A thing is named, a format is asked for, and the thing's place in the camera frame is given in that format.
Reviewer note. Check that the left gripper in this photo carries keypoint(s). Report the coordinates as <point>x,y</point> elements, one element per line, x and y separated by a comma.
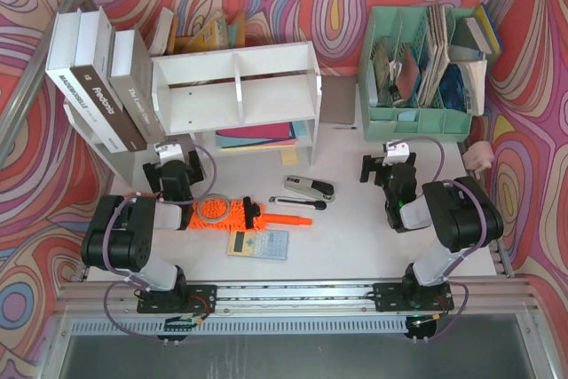
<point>151,170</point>

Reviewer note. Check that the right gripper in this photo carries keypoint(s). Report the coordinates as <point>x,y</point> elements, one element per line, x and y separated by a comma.
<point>368,168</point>

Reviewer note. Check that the mint green desk organizer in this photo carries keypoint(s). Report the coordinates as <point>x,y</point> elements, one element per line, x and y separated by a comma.
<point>404,59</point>

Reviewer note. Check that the clear tape roll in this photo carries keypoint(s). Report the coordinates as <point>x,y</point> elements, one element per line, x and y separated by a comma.
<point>214,208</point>

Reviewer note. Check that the books behind shelf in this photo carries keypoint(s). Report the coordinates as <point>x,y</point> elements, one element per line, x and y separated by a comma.
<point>212,35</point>

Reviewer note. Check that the yellow sticky notes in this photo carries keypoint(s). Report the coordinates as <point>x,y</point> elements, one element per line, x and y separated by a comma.
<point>289,157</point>

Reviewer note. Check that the aluminium mounting rail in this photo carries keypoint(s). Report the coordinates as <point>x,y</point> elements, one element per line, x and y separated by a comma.
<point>493,295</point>

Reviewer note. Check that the stack of coloured paper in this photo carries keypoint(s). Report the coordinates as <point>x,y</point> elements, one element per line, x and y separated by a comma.
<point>260,136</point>

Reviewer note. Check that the beige blue calculator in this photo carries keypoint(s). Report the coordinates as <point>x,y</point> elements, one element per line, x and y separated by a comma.
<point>269,244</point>

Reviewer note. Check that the orange microfiber duster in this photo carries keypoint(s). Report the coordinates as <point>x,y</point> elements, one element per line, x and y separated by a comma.
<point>235,222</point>

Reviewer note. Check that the brown book Fredonia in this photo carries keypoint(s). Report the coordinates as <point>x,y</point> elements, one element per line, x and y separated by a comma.
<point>93,60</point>

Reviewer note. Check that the grey book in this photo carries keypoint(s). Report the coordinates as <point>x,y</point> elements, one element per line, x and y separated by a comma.
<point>131,78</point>

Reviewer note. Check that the black clip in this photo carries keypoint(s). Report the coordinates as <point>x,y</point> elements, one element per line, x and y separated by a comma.
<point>251,211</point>

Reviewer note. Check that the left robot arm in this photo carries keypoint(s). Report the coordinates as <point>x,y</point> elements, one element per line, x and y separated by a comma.
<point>119,238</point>

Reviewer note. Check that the white wooden bookshelf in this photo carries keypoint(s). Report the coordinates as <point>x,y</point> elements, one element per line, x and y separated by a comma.
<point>200,93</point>

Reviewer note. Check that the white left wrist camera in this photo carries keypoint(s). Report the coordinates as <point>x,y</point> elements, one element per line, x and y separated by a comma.
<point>168,152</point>

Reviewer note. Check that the white side shelf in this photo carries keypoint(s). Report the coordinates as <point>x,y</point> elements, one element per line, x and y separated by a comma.
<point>126,165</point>

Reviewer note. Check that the pink pig figurine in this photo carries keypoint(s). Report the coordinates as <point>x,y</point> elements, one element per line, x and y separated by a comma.
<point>478,158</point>

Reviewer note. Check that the black silver stapler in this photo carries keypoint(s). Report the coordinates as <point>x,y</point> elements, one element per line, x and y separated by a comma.
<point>311,188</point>

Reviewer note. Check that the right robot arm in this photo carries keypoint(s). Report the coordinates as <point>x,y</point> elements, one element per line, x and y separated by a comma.
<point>464,220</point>

